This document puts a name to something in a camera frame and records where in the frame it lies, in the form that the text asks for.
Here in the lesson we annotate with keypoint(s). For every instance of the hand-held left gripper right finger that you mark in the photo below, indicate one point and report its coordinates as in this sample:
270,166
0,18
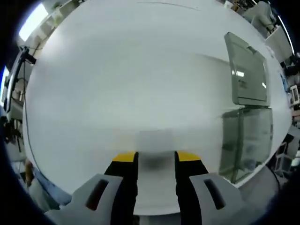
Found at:
189,168

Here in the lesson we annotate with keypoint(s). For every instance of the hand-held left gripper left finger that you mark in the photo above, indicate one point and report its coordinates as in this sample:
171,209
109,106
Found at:
122,182

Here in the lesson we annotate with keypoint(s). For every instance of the grey transparent guide fixture box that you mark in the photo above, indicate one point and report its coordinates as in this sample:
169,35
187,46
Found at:
248,77

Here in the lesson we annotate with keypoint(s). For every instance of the white office chair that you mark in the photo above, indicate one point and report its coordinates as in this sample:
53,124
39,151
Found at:
283,161

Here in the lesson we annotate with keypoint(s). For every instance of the blue packet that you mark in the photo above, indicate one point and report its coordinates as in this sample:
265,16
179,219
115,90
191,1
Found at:
284,83

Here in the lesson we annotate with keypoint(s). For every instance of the white partition panel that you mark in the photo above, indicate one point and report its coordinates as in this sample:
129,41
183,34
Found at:
279,44

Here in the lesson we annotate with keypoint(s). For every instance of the black camera stand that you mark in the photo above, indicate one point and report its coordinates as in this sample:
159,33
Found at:
29,57

